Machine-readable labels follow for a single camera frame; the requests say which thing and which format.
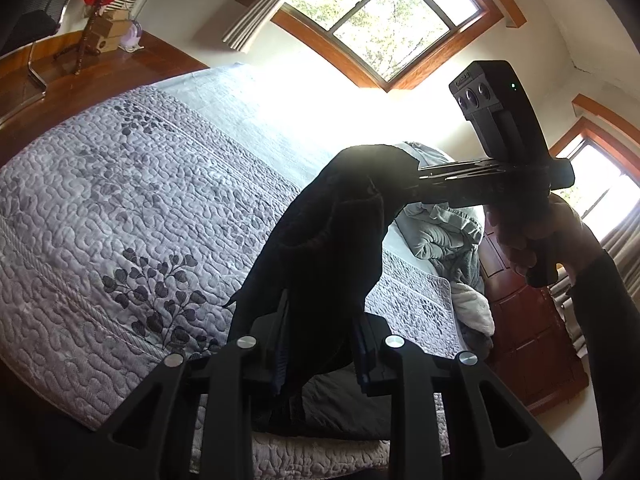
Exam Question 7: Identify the person's right hand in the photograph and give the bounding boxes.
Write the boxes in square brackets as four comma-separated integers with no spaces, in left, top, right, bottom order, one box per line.
[484,191,602,282]

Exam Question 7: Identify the black quilted pants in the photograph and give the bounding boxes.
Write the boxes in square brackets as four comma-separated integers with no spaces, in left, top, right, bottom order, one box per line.
[222,144,421,441]

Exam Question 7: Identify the white fleece cloth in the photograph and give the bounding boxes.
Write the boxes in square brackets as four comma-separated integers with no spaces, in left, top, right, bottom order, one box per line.
[449,282,497,337]

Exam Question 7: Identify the large wooden framed window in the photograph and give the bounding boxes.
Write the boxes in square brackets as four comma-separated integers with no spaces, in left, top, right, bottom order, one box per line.
[235,0,529,94]

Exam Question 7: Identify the dark wooden headboard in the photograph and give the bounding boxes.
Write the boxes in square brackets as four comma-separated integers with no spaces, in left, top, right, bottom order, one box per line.
[477,219,592,417]

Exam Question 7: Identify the bed with light grey sheet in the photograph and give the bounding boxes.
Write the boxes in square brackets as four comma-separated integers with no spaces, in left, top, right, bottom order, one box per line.
[150,62,483,266]

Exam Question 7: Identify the person's right forearm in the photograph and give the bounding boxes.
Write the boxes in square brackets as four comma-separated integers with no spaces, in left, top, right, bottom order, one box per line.
[570,247,640,463]

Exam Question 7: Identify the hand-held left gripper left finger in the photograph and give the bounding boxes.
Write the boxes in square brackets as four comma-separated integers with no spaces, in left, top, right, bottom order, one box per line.
[100,302,292,480]

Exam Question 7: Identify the small white appliance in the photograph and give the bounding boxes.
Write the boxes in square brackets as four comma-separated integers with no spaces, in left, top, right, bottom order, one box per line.
[120,20,147,53]

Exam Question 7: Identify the cardboard box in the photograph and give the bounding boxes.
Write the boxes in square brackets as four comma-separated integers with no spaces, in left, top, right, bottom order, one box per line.
[82,7,134,57]

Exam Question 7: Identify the grey quilted bedspread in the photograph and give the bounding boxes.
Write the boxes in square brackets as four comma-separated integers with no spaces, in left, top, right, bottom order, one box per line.
[0,82,463,472]

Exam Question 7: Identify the grey folded duvet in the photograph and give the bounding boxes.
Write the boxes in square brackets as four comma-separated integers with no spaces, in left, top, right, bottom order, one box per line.
[394,141,487,262]

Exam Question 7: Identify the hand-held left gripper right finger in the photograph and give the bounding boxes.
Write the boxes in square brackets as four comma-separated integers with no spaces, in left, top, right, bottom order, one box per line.
[350,312,582,480]

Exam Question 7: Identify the black office chair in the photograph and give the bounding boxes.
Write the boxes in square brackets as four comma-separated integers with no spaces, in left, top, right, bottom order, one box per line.
[0,0,77,99]

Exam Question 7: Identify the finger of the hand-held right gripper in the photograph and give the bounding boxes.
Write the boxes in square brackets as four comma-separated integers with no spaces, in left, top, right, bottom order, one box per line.
[417,158,507,197]

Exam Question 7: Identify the small wooden framed window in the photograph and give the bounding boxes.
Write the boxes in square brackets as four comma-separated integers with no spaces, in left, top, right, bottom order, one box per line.
[547,94,640,242]

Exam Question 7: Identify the dark grey fleece blanket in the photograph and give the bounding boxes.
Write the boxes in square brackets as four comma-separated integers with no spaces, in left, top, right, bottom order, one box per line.
[434,246,497,357]

